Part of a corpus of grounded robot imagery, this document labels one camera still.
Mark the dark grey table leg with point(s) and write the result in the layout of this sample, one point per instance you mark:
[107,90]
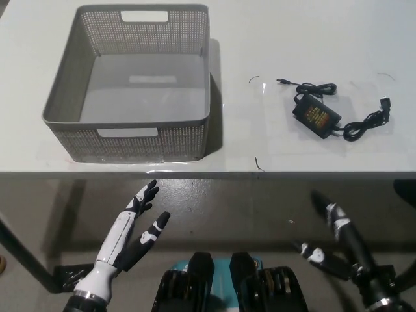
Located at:
[29,258]

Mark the grey perforated plastic basket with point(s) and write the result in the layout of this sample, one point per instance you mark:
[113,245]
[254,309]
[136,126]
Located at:
[136,97]

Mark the black ribbed robot body block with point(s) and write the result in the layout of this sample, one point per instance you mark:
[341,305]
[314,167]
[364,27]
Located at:
[276,289]
[185,289]

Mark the white and black right hand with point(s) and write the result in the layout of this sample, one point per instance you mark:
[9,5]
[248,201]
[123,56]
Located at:
[356,250]

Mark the white and black left hand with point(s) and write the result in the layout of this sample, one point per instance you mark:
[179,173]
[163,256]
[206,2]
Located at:
[117,234]

